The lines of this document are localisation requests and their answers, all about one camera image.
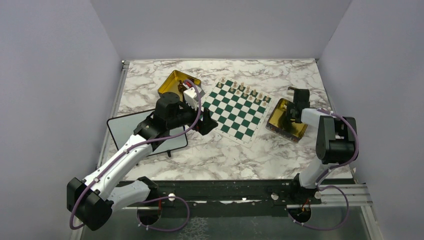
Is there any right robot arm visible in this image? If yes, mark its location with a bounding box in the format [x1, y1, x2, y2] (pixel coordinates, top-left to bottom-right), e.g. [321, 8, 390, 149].
[280, 86, 359, 204]

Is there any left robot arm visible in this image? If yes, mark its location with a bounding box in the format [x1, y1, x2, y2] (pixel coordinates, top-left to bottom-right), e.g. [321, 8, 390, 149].
[66, 88, 218, 231]

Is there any green white chess board mat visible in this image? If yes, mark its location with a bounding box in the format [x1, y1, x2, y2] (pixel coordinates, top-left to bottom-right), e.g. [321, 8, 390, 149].
[201, 77, 273, 148]

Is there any gold tin with light pieces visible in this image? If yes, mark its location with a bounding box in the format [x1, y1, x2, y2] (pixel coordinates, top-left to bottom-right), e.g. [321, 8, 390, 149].
[266, 98, 308, 143]

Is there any gold tin with dark pieces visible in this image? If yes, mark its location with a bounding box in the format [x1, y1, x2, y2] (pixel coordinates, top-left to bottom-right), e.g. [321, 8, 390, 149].
[157, 70, 202, 101]

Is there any beige stapler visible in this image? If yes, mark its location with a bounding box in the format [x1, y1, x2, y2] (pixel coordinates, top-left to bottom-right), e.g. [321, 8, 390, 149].
[287, 86, 296, 96]

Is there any small whiteboard with stand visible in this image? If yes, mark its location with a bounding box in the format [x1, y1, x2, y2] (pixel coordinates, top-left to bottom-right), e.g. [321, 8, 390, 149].
[106, 109, 188, 157]

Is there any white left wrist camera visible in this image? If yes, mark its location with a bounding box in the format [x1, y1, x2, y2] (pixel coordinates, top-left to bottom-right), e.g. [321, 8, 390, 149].
[183, 86, 205, 111]

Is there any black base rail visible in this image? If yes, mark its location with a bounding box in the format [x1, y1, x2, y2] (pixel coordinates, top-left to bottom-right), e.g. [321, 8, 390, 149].
[119, 179, 355, 219]

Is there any aluminium rail right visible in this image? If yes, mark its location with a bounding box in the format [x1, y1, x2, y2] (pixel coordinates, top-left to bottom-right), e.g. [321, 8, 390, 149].
[305, 184, 373, 208]

